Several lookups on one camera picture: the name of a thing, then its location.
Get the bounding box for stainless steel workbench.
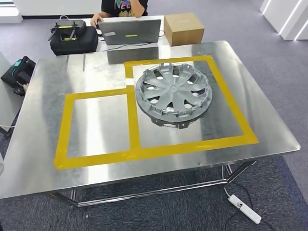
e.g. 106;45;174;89
0;40;301;208

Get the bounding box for silver wheel hubcap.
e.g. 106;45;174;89
134;62;214;126

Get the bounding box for grey laptop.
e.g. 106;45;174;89
97;18;162;46

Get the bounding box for brown cardboard box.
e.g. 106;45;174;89
164;12;205;48

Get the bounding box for person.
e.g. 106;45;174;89
90;0;149;29

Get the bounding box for black carrying case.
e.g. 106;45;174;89
49;25;100;57

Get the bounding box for white power strip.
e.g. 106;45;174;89
228;194;262;225

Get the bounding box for black bag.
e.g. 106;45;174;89
0;55;37;97

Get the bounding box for white lit blocks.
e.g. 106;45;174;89
259;0;308;41

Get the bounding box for black floor cable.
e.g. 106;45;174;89
223;181;277;231

